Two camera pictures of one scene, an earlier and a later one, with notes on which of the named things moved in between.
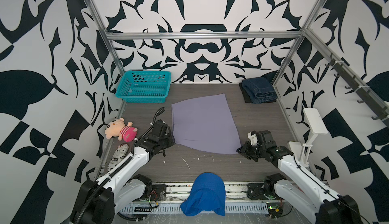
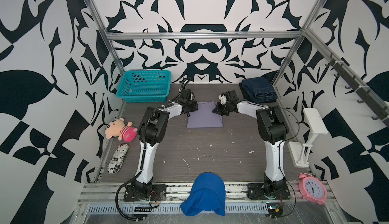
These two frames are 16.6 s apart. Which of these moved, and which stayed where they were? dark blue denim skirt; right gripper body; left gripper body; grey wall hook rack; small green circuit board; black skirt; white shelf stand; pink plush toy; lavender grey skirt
Moved: right gripper body; lavender grey skirt; left gripper body
Stayed: black skirt; white shelf stand; pink plush toy; dark blue denim skirt; small green circuit board; grey wall hook rack
